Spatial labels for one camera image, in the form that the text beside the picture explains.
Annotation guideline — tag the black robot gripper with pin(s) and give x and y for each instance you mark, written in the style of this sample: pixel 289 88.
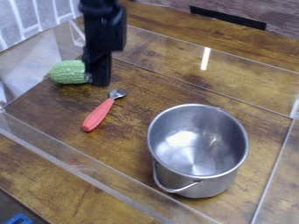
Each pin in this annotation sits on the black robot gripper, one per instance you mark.
pixel 106 37

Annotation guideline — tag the pink handled metal spoon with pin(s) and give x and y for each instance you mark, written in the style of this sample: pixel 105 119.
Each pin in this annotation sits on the pink handled metal spoon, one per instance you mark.
pixel 98 115

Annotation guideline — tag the stainless steel pot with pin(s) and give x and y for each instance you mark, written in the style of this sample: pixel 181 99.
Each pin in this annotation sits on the stainless steel pot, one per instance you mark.
pixel 200 145

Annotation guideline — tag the blue object at corner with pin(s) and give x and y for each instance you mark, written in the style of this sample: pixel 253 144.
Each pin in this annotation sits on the blue object at corner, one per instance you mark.
pixel 21 218

